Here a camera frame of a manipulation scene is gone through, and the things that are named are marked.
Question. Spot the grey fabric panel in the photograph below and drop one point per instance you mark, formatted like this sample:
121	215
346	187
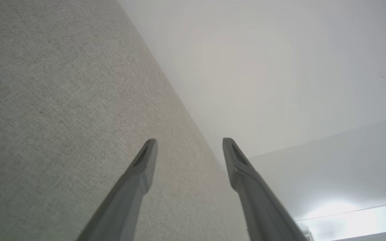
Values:
62	117

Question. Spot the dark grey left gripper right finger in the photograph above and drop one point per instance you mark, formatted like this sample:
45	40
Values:
260	207

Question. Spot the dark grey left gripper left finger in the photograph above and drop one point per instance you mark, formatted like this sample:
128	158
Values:
129	201

